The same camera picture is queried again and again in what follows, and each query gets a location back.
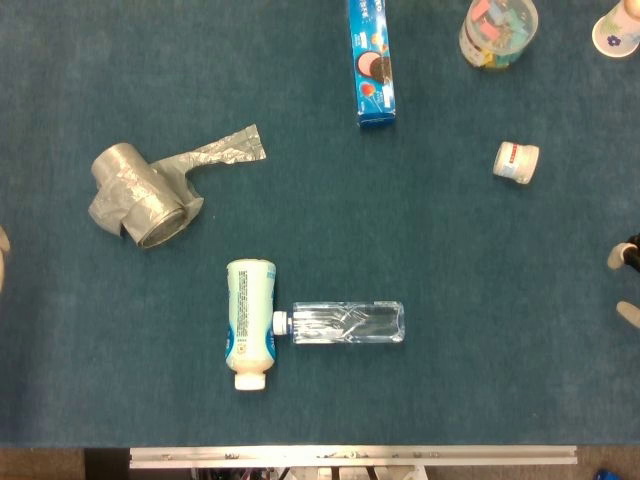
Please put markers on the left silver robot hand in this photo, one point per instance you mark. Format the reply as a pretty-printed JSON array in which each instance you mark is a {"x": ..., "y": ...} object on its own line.
[{"x": 2, "y": 250}]

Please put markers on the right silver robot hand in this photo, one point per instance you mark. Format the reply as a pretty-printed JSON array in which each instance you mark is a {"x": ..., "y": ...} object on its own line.
[{"x": 625, "y": 257}]

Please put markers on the small white medicine bottle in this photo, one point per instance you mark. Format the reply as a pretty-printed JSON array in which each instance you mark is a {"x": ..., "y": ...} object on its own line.
[{"x": 515, "y": 161}]

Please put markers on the blue object on floor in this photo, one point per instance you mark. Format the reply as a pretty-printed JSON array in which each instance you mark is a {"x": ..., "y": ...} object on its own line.
[{"x": 607, "y": 475}]

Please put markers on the white paper cup with flowers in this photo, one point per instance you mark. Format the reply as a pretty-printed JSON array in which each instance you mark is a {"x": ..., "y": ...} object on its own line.
[{"x": 616, "y": 35}]

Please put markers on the white milk drink bottle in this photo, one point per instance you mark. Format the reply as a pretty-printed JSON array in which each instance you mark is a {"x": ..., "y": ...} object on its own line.
[{"x": 250, "y": 320}]

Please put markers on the clear jar of binder clips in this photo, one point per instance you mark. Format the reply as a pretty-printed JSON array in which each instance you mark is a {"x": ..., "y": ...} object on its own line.
[{"x": 495, "y": 35}]

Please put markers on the clear plastic water bottle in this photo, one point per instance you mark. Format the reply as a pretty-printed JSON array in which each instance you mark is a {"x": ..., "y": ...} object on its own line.
[{"x": 345, "y": 322}]

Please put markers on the blue cookie box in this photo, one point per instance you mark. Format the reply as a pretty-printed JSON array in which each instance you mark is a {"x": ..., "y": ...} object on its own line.
[{"x": 374, "y": 65}]

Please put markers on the aluminium frame rail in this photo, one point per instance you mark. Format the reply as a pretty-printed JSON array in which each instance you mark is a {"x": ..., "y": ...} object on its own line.
[{"x": 350, "y": 456}]

